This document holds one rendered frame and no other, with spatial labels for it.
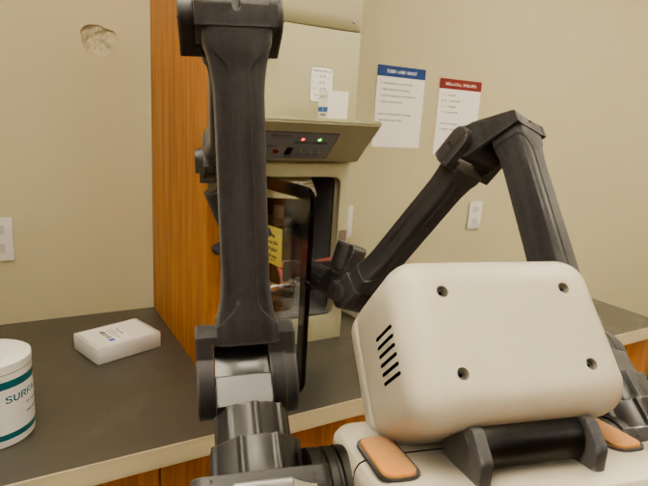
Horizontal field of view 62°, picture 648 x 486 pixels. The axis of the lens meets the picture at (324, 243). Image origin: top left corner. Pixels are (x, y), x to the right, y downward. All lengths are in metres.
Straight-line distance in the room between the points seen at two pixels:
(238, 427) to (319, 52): 0.96
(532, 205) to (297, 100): 0.65
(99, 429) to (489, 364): 0.79
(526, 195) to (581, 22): 1.89
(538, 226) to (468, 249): 1.51
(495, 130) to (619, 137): 2.10
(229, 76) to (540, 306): 0.35
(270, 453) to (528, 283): 0.28
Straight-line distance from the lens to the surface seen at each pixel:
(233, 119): 0.52
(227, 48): 0.52
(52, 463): 1.04
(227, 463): 0.51
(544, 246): 0.80
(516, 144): 0.88
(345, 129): 1.23
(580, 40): 2.67
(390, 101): 1.95
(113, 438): 1.08
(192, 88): 1.21
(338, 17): 1.35
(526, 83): 2.42
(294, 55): 1.28
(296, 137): 1.19
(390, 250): 1.01
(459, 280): 0.49
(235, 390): 0.54
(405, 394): 0.46
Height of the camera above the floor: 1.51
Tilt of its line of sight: 13 degrees down
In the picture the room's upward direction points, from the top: 3 degrees clockwise
